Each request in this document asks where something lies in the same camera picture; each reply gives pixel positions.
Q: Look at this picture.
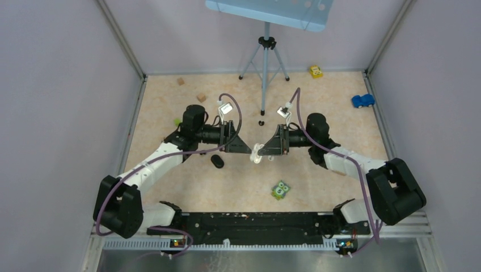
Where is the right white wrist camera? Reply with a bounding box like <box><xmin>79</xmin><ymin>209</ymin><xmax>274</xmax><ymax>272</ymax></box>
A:
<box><xmin>277</xmin><ymin>102</ymin><xmax>293</xmax><ymax>126</ymax></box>

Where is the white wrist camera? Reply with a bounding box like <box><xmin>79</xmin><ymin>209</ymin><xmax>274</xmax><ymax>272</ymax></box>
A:
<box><xmin>217</xmin><ymin>100</ymin><xmax>233</xmax><ymax>124</ymax></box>
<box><xmin>277</xmin><ymin>102</ymin><xmax>293</xmax><ymax>126</ymax></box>

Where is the white earbud charging case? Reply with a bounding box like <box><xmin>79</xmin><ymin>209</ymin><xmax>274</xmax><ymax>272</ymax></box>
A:
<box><xmin>250</xmin><ymin>143</ymin><xmax>264</xmax><ymax>164</ymax></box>

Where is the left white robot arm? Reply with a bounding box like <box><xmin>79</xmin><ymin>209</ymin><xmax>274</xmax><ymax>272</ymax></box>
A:
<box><xmin>93</xmin><ymin>105</ymin><xmax>251</xmax><ymax>239</ymax></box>

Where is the blue toy car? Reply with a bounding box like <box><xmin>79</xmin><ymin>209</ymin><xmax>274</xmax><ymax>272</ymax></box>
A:
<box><xmin>351</xmin><ymin>93</ymin><xmax>375</xmax><ymax>108</ymax></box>

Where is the light blue perforated board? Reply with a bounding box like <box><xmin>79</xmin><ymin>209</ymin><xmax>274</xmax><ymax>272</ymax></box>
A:
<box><xmin>205</xmin><ymin>0</ymin><xmax>333</xmax><ymax>32</ymax></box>

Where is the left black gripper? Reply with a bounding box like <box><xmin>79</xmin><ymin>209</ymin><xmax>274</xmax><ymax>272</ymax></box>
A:
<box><xmin>195</xmin><ymin>120</ymin><xmax>251</xmax><ymax>154</ymax></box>

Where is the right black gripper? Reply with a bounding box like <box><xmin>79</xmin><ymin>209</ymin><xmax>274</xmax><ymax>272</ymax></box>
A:
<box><xmin>259</xmin><ymin>124</ymin><xmax>315</xmax><ymax>155</ymax></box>

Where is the wooden cube block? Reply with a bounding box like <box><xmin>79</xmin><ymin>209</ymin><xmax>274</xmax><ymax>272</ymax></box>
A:
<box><xmin>196</xmin><ymin>92</ymin><xmax>207</xmax><ymax>103</ymax></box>

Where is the green owl number block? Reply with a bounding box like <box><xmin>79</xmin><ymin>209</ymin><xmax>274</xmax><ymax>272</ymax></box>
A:
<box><xmin>271</xmin><ymin>180</ymin><xmax>291</xmax><ymax>200</ymax></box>

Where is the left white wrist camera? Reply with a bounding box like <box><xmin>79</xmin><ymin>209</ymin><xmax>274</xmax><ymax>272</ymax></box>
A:
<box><xmin>217</xmin><ymin>100</ymin><xmax>233</xmax><ymax>124</ymax></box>

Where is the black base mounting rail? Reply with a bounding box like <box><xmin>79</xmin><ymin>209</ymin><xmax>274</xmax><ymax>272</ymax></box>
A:
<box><xmin>170</xmin><ymin>212</ymin><xmax>371</xmax><ymax>246</ymax></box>

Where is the black earbud charging case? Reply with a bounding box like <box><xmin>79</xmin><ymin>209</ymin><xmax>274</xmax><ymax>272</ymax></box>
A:
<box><xmin>210</xmin><ymin>155</ymin><xmax>225</xmax><ymax>169</ymax></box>

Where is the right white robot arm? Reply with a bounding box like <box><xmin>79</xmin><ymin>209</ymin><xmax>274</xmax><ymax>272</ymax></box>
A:
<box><xmin>252</xmin><ymin>113</ymin><xmax>427</xmax><ymax>233</ymax></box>

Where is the light blue tripod stand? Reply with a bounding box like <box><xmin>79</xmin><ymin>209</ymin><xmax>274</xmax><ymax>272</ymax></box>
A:
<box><xmin>238</xmin><ymin>22</ymin><xmax>290</xmax><ymax>116</ymax></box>

